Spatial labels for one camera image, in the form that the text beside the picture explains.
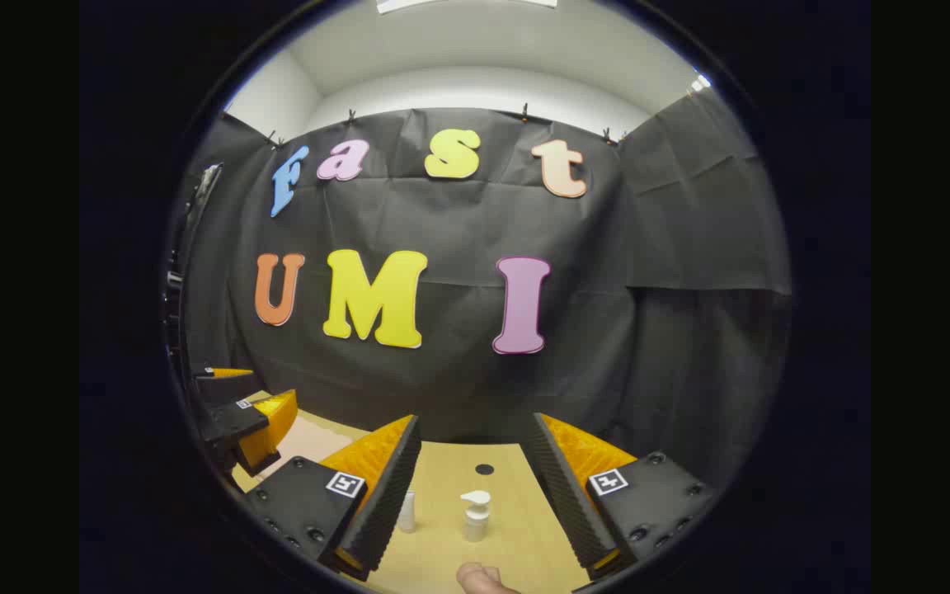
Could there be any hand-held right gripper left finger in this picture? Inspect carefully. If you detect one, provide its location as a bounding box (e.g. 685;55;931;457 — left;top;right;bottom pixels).
246;412;423;582

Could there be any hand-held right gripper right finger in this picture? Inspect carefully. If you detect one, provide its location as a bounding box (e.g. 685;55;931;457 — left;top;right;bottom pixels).
520;412;717;581

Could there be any white pump bottle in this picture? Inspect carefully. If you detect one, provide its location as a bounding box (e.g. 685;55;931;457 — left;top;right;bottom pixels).
460;490;493;543

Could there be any ceiling light panel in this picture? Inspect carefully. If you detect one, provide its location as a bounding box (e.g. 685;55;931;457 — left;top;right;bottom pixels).
376;0;558;15

